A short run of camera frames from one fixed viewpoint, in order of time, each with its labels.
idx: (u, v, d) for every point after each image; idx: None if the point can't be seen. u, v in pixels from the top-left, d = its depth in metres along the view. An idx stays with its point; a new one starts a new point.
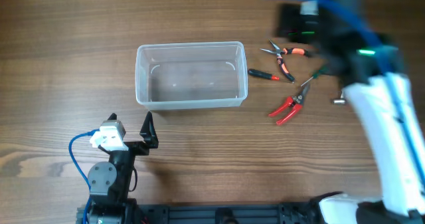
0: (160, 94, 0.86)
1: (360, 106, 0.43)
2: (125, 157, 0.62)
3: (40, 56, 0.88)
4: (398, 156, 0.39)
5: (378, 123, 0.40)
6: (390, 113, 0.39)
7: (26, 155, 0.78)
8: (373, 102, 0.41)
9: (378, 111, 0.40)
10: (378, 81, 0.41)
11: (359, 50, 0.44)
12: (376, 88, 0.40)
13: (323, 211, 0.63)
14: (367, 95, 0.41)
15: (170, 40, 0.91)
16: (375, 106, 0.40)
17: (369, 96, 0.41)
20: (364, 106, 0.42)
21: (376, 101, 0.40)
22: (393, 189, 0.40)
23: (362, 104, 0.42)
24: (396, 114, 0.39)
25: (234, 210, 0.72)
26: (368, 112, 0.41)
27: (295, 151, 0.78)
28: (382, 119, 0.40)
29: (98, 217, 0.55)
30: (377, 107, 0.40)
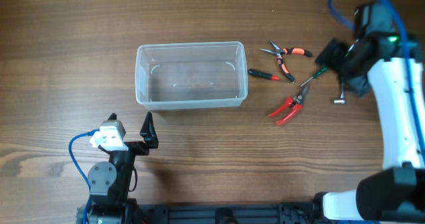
0: (160, 94, 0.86)
1: (377, 80, 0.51)
2: (125, 157, 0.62)
3: (39, 56, 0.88)
4: (404, 117, 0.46)
5: (390, 90, 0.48)
6: (402, 86, 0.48)
7: (26, 155, 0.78)
8: (390, 74, 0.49)
9: (392, 81, 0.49)
10: (398, 60, 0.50)
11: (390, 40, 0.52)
12: (394, 65, 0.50)
13: (325, 206, 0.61)
14: (388, 68, 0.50)
15: (170, 40, 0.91)
16: (392, 77, 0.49)
17: (388, 70, 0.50)
20: (382, 78, 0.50)
21: (394, 74, 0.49)
22: (393, 148, 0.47)
23: (380, 76, 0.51)
24: (407, 86, 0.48)
25: (234, 210, 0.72)
26: (384, 84, 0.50)
27: (295, 151, 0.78)
28: (394, 89, 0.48)
29: (97, 217, 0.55)
30: (393, 78, 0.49)
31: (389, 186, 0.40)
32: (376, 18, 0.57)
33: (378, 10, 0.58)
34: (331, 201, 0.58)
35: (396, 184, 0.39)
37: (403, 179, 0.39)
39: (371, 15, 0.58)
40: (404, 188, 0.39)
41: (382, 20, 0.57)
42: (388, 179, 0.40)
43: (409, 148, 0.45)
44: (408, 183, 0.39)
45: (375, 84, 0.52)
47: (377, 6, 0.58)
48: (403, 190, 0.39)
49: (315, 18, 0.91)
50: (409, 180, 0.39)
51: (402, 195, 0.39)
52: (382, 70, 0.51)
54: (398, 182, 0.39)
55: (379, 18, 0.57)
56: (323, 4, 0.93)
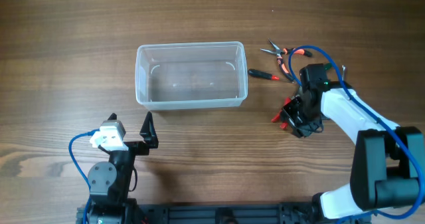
0: (160, 93, 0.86)
1: (329, 110, 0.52)
2: (125, 157, 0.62)
3: (39, 56, 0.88)
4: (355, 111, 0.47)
5: (336, 102, 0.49)
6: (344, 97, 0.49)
7: (26, 155, 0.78)
8: (331, 98, 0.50)
9: (334, 98, 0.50)
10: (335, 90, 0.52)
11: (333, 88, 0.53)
12: (333, 91, 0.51)
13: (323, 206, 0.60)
14: (326, 95, 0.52)
15: (170, 40, 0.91)
16: (333, 96, 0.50)
17: (329, 94, 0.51)
20: (329, 103, 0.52)
21: (333, 94, 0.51)
22: None
23: (327, 103, 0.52)
24: (346, 95, 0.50)
25: (234, 210, 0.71)
26: (331, 105, 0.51)
27: (295, 151, 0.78)
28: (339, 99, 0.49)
29: (98, 217, 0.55)
30: (335, 98, 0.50)
31: (362, 151, 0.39)
32: (314, 76, 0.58)
33: (316, 70, 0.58)
34: (330, 200, 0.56)
35: (366, 142, 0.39)
37: (369, 135, 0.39)
39: (309, 76, 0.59)
40: (375, 145, 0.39)
41: (320, 77, 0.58)
42: (360, 146, 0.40)
43: (367, 124, 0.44)
44: (376, 137, 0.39)
45: (327, 112, 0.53)
47: (313, 67, 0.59)
48: (376, 145, 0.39)
49: (314, 18, 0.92)
50: (376, 137, 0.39)
51: (379, 153, 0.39)
52: (327, 100, 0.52)
54: (368, 139, 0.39)
55: (316, 75, 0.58)
56: (323, 4, 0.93)
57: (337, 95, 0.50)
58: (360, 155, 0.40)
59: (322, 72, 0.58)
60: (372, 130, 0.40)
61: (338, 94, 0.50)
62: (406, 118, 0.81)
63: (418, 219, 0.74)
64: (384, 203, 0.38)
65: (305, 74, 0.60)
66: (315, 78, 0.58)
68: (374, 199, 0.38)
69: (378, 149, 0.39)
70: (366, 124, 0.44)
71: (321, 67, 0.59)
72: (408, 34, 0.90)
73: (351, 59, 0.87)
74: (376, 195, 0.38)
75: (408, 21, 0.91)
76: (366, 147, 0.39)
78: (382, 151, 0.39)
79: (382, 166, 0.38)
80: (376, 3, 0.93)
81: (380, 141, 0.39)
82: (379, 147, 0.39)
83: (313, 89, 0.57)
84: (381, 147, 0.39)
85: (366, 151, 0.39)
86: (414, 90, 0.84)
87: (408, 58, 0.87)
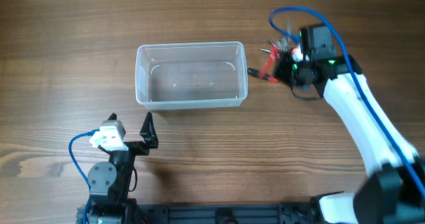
0: (159, 94, 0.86)
1: (332, 96, 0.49)
2: (125, 157, 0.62)
3: (39, 56, 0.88)
4: (367, 123, 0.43)
5: (344, 99, 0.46)
6: (353, 95, 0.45)
7: (26, 155, 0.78)
8: (337, 90, 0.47)
9: (340, 92, 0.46)
10: (343, 78, 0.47)
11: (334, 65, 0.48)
12: (340, 79, 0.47)
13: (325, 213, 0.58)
14: (332, 84, 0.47)
15: (170, 40, 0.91)
16: (339, 88, 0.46)
17: (335, 85, 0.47)
20: (335, 94, 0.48)
21: (340, 86, 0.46)
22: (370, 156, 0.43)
23: (331, 90, 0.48)
24: (357, 94, 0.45)
25: (234, 210, 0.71)
26: (335, 96, 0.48)
27: (295, 151, 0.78)
28: (348, 101, 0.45)
29: (97, 217, 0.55)
30: (343, 92, 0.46)
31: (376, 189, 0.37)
32: (316, 40, 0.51)
33: (319, 33, 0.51)
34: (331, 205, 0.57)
35: (382, 184, 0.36)
37: (384, 179, 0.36)
39: (311, 39, 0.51)
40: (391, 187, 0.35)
41: (322, 43, 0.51)
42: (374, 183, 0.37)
43: (381, 149, 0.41)
44: (392, 181, 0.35)
45: (329, 98, 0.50)
47: (317, 29, 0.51)
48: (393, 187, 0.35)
49: (315, 18, 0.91)
50: (394, 181, 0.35)
51: (394, 196, 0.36)
52: (331, 88, 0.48)
54: (384, 182, 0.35)
55: (318, 40, 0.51)
56: (323, 4, 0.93)
57: (346, 93, 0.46)
58: (374, 191, 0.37)
59: (325, 34, 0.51)
60: (388, 167, 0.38)
61: (345, 88, 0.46)
62: (406, 118, 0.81)
63: None
64: None
65: (305, 36, 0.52)
66: (317, 43, 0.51)
68: None
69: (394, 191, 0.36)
70: (379, 145, 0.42)
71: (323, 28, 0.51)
72: (408, 34, 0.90)
73: None
74: None
75: (408, 21, 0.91)
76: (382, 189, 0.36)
78: (398, 193, 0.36)
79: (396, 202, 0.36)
80: (376, 3, 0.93)
81: (396, 184, 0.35)
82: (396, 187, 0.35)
83: (316, 64, 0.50)
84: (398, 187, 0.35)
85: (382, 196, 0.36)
86: (414, 90, 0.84)
87: (408, 58, 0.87)
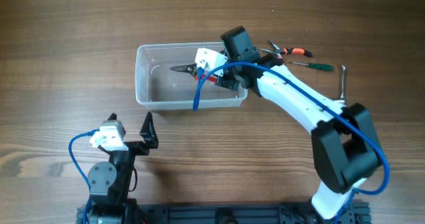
0: (160, 94, 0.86)
1: (266, 94, 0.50)
2: (125, 157, 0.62)
3: (39, 56, 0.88)
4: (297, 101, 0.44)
5: (273, 90, 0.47)
6: (279, 82, 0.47)
7: (26, 155, 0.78)
8: (266, 85, 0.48)
9: (269, 84, 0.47)
10: (267, 72, 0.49)
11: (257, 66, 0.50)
12: (265, 74, 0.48)
13: (317, 207, 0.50)
14: (261, 82, 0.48)
15: (170, 40, 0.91)
16: (267, 82, 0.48)
17: (263, 81, 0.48)
20: (270, 89, 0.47)
21: (267, 80, 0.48)
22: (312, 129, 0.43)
23: (263, 88, 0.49)
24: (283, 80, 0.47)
25: (234, 210, 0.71)
26: (269, 91, 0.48)
27: (295, 151, 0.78)
28: (277, 88, 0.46)
29: (97, 217, 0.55)
30: (271, 83, 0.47)
31: (321, 149, 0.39)
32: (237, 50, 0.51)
33: (240, 38, 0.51)
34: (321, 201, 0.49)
35: (323, 141, 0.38)
37: (321, 133, 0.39)
39: (234, 46, 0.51)
40: (331, 141, 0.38)
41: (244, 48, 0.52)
42: (317, 144, 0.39)
43: (316, 115, 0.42)
44: (328, 132, 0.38)
45: (267, 96, 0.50)
47: (236, 36, 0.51)
48: (332, 139, 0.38)
49: (315, 18, 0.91)
50: (331, 133, 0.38)
51: (337, 147, 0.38)
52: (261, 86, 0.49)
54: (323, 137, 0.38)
55: (240, 46, 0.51)
56: (322, 4, 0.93)
57: (272, 82, 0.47)
58: (320, 150, 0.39)
59: (244, 40, 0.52)
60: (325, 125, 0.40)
61: (273, 80, 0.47)
62: (406, 118, 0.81)
63: (418, 219, 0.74)
64: (354, 180, 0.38)
65: (226, 42, 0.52)
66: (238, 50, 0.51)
68: (344, 183, 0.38)
69: (335, 142, 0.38)
70: (312, 113, 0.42)
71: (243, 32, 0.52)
72: (408, 34, 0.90)
73: (352, 59, 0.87)
74: (344, 178, 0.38)
75: (408, 20, 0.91)
76: (324, 145, 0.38)
78: (338, 143, 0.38)
79: (342, 151, 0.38)
80: (376, 3, 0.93)
81: (333, 134, 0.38)
82: (335, 140, 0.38)
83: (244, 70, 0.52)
84: (335, 136, 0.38)
85: (326, 150, 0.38)
86: (414, 90, 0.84)
87: (408, 57, 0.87)
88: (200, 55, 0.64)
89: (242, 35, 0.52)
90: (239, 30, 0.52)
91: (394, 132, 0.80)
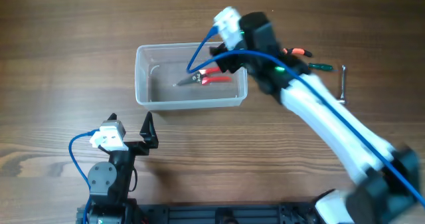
0: (160, 94, 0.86)
1: (291, 104, 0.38)
2: (125, 157, 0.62)
3: (39, 56, 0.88)
4: (336, 131, 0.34)
5: (303, 108, 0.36)
6: (313, 100, 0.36)
7: (26, 155, 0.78)
8: (295, 101, 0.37)
9: (300, 100, 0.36)
10: (297, 82, 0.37)
11: (277, 69, 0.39)
12: (294, 85, 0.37)
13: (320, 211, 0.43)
14: (287, 93, 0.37)
15: (170, 40, 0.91)
16: (297, 98, 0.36)
17: (289, 93, 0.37)
20: (297, 104, 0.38)
21: (297, 94, 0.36)
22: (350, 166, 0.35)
23: (290, 100, 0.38)
24: (317, 98, 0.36)
25: (234, 210, 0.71)
26: (293, 105, 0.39)
27: (295, 151, 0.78)
28: (309, 108, 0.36)
29: (98, 217, 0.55)
30: (302, 100, 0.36)
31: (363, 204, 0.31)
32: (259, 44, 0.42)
33: (262, 33, 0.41)
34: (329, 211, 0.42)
35: (370, 195, 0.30)
37: (368, 191, 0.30)
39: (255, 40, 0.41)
40: (378, 193, 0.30)
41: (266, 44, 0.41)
42: (361, 195, 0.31)
43: (359, 156, 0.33)
44: (376, 183, 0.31)
45: (291, 108, 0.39)
47: (260, 28, 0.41)
48: (380, 193, 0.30)
49: (315, 18, 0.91)
50: (380, 187, 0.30)
51: (384, 199, 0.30)
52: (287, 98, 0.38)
54: (370, 191, 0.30)
55: (262, 42, 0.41)
56: (323, 4, 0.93)
57: (304, 99, 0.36)
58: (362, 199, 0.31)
59: (268, 34, 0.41)
60: (372, 173, 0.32)
61: (304, 95, 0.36)
62: (406, 118, 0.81)
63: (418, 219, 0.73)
64: None
65: (246, 32, 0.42)
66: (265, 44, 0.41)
68: None
69: (383, 200, 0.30)
70: (354, 151, 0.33)
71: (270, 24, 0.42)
72: (408, 34, 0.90)
73: (352, 59, 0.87)
74: None
75: (408, 21, 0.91)
76: (372, 200, 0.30)
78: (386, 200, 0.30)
79: (390, 205, 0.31)
80: (376, 3, 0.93)
81: (382, 188, 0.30)
82: (384, 193, 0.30)
83: (263, 71, 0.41)
84: (385, 189, 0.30)
85: (372, 205, 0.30)
86: (414, 90, 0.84)
87: (408, 58, 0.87)
88: (228, 14, 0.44)
89: (266, 28, 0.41)
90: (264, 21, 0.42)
91: (394, 132, 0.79)
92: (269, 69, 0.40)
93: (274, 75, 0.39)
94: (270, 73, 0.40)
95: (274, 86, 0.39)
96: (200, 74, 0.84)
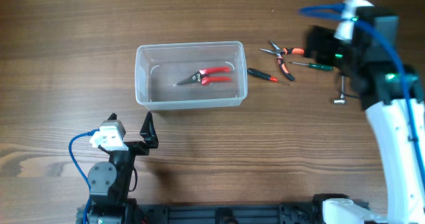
0: (159, 93, 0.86)
1: (374, 115, 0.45)
2: (125, 157, 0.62)
3: (39, 56, 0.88)
4: (408, 169, 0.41)
5: (389, 130, 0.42)
6: (405, 132, 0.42)
7: (26, 155, 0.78)
8: (386, 119, 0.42)
9: (388, 121, 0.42)
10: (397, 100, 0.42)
11: (388, 74, 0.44)
12: (395, 102, 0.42)
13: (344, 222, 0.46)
14: (384, 107, 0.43)
15: (170, 40, 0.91)
16: (391, 117, 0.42)
17: (386, 112, 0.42)
20: (382, 122, 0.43)
21: (393, 115, 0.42)
22: (397, 200, 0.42)
23: (378, 112, 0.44)
24: (410, 135, 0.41)
25: (234, 210, 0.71)
26: (376, 117, 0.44)
27: (295, 151, 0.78)
28: (396, 135, 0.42)
29: (97, 217, 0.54)
30: (395, 124, 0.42)
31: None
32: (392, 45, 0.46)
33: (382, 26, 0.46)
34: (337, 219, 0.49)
35: None
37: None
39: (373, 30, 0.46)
40: None
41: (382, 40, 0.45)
42: None
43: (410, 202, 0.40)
44: None
45: (372, 117, 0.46)
47: (382, 18, 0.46)
48: None
49: (315, 18, 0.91)
50: None
51: None
52: (378, 110, 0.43)
54: None
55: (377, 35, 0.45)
56: (323, 4, 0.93)
57: (394, 125, 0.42)
58: None
59: (386, 25, 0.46)
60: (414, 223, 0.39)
61: (394, 121, 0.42)
62: None
63: None
64: None
65: (367, 22, 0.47)
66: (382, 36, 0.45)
68: None
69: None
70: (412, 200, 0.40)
71: (394, 17, 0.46)
72: (408, 34, 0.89)
73: None
74: None
75: (408, 20, 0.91)
76: None
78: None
79: None
80: (376, 3, 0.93)
81: None
82: None
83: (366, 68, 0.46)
84: None
85: None
86: None
87: (408, 58, 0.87)
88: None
89: (389, 18, 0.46)
90: (389, 14, 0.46)
91: None
92: (374, 66, 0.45)
93: (376, 75, 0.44)
94: (372, 72, 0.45)
95: (371, 84, 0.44)
96: (200, 74, 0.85)
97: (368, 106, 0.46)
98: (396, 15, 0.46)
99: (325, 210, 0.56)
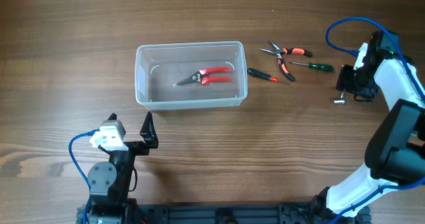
0: (159, 93, 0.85)
1: (382, 70, 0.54)
2: (125, 157, 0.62)
3: (39, 56, 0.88)
4: (406, 84, 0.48)
5: (392, 72, 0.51)
6: (401, 68, 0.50)
7: (26, 155, 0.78)
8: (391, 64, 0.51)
9: (392, 67, 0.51)
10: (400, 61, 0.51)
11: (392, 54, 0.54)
12: (394, 60, 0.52)
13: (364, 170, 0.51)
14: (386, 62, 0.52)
15: (169, 40, 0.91)
16: (392, 63, 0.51)
17: (390, 62, 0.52)
20: (382, 71, 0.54)
21: (393, 61, 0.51)
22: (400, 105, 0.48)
23: (384, 66, 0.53)
24: (404, 69, 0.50)
25: (234, 210, 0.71)
26: (386, 72, 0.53)
27: (295, 151, 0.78)
28: (394, 69, 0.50)
29: (97, 217, 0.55)
30: (394, 66, 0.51)
31: (394, 114, 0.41)
32: (382, 42, 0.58)
33: (386, 38, 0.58)
34: (337, 191, 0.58)
35: (402, 110, 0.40)
37: (407, 104, 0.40)
39: (380, 39, 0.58)
40: (408, 115, 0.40)
41: (388, 45, 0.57)
42: (394, 113, 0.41)
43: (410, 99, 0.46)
44: (414, 110, 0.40)
45: (381, 76, 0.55)
47: (394, 35, 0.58)
48: (410, 115, 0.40)
49: (315, 18, 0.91)
50: (412, 115, 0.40)
51: (408, 127, 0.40)
52: (385, 66, 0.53)
54: (404, 107, 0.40)
55: (384, 42, 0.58)
56: (323, 4, 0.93)
57: (396, 67, 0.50)
58: (390, 119, 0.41)
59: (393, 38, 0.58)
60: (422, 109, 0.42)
61: (396, 66, 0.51)
62: None
63: (418, 219, 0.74)
64: (391, 167, 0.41)
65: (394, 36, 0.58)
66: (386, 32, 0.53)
68: (384, 159, 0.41)
69: (411, 119, 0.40)
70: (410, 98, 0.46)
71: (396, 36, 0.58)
72: (408, 34, 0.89)
73: (352, 60, 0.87)
74: (386, 157, 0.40)
75: (408, 20, 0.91)
76: (399, 115, 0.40)
78: (412, 122, 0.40)
79: (406, 133, 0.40)
80: (376, 3, 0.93)
81: (413, 116, 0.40)
82: (412, 117, 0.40)
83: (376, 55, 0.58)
84: (412, 119, 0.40)
85: (398, 116, 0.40)
86: None
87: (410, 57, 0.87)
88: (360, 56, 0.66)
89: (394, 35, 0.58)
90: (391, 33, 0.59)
91: None
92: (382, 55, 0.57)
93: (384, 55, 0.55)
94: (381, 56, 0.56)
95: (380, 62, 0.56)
96: (200, 74, 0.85)
97: (379, 76, 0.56)
98: (398, 35, 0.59)
99: (328, 197, 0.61)
